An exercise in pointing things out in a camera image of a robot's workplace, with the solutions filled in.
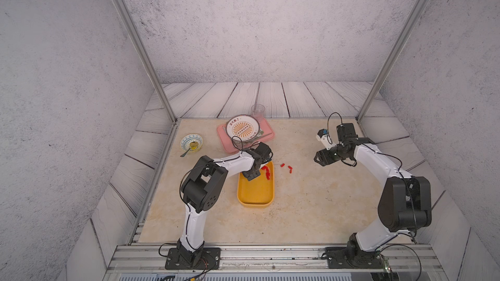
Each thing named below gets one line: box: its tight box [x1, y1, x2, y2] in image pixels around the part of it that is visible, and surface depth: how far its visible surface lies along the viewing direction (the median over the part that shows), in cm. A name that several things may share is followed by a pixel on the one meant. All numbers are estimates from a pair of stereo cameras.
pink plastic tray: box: [216, 117, 275, 154], surface depth 114 cm
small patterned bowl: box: [179, 133, 204, 153], surface depth 110 cm
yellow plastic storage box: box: [236, 160, 275, 207], surface depth 91 cm
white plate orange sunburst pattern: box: [225, 114, 261, 142], surface depth 117 cm
